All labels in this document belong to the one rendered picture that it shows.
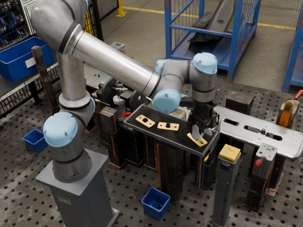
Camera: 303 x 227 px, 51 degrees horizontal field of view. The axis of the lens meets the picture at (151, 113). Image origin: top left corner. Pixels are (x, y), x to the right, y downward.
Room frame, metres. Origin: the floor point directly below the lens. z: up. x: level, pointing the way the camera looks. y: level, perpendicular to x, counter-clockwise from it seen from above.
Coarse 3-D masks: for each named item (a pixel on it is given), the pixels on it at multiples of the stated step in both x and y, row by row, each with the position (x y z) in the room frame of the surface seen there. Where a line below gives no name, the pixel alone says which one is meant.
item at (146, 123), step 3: (138, 117) 1.03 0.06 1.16; (141, 117) 1.03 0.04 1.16; (144, 117) 1.03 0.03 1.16; (138, 120) 1.01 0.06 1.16; (141, 120) 1.01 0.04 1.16; (144, 120) 1.00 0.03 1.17; (147, 120) 1.01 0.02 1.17; (150, 120) 1.01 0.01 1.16; (144, 123) 0.99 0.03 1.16; (147, 123) 0.99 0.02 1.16; (150, 123) 0.99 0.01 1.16; (153, 123) 0.99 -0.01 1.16; (147, 126) 0.97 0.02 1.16; (150, 126) 0.97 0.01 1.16
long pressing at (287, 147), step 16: (96, 80) 1.60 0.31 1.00; (224, 112) 1.22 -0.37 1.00; (224, 128) 1.10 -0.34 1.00; (240, 128) 1.09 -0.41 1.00; (256, 128) 1.09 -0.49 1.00; (272, 128) 1.07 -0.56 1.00; (288, 128) 1.07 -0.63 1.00; (256, 144) 0.98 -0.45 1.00; (272, 144) 0.97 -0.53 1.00; (288, 144) 0.97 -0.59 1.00
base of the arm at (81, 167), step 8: (56, 160) 0.79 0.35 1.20; (72, 160) 0.78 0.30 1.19; (80, 160) 0.80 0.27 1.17; (88, 160) 0.83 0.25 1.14; (56, 168) 0.79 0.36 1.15; (64, 168) 0.78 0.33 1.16; (72, 168) 0.78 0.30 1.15; (80, 168) 0.79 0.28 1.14; (88, 168) 0.81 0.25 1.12; (56, 176) 0.78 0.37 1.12; (64, 176) 0.77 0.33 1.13; (72, 176) 0.77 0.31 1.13; (80, 176) 0.77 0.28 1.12
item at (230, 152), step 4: (224, 148) 0.82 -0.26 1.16; (228, 148) 0.82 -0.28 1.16; (232, 148) 0.82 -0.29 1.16; (236, 148) 0.82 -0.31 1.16; (220, 152) 0.80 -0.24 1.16; (224, 152) 0.80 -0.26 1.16; (228, 152) 0.80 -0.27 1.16; (232, 152) 0.80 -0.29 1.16; (236, 152) 0.80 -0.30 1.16; (224, 156) 0.78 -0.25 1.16; (228, 156) 0.78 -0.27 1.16; (232, 156) 0.78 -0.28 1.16; (236, 156) 0.78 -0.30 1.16; (232, 160) 0.77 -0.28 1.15
